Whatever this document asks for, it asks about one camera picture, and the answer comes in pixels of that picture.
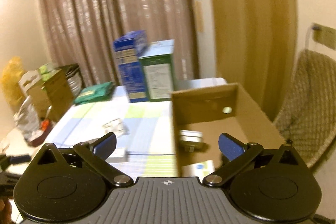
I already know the clear plastic tray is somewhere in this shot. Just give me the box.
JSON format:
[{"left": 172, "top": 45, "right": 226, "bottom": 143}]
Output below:
[{"left": 102, "top": 118, "right": 129, "bottom": 138}]

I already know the quilted beige chair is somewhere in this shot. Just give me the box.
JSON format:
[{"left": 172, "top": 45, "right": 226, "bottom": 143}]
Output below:
[{"left": 273, "top": 50, "right": 335, "bottom": 169}]

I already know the tall blue carton box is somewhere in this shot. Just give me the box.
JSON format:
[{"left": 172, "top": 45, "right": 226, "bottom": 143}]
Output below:
[{"left": 113, "top": 30, "right": 148, "bottom": 103}]

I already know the green wet wipes pack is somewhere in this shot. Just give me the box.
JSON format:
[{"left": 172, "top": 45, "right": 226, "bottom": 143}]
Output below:
[{"left": 73, "top": 82, "right": 116, "bottom": 105}]

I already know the golden yellow curtain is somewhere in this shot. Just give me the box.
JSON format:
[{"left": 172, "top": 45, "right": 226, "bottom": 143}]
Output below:
[{"left": 212, "top": 0, "right": 297, "bottom": 119}]

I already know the small box in carton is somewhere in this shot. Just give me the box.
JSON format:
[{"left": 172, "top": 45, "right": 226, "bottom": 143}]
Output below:
[{"left": 181, "top": 160, "right": 215, "bottom": 180}]

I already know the clear plastic bag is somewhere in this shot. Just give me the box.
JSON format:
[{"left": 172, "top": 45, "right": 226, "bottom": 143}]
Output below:
[{"left": 14, "top": 96, "right": 41, "bottom": 140}]

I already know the open brown cardboard box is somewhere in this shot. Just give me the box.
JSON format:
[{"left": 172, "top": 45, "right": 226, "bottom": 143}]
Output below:
[{"left": 171, "top": 83, "right": 285, "bottom": 176}]

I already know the pink brown curtain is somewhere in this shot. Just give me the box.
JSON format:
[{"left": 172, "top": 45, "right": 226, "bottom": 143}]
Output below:
[{"left": 40, "top": 0, "right": 199, "bottom": 86}]

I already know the checked blue green tablecloth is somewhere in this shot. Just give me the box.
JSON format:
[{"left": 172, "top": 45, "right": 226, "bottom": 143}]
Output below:
[{"left": 39, "top": 77, "right": 228, "bottom": 179}]

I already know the dark red wooden tray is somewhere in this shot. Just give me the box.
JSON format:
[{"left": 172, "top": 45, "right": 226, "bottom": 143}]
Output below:
[{"left": 27, "top": 119, "right": 53, "bottom": 147}]

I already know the brown cardboard box on side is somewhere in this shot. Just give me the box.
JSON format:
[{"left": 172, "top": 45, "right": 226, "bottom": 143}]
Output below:
[{"left": 19, "top": 69, "right": 74, "bottom": 122}]

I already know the yellow plastic bag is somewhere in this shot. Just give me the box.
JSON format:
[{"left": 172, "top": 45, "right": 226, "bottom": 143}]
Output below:
[{"left": 1, "top": 56, "right": 25, "bottom": 108}]

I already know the green carton box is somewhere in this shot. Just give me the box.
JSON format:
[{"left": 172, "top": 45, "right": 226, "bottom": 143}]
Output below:
[{"left": 139, "top": 39, "right": 175, "bottom": 102}]

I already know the white tin in box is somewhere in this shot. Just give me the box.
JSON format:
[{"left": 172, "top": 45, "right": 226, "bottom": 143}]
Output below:
[{"left": 179, "top": 130, "right": 203, "bottom": 152}]

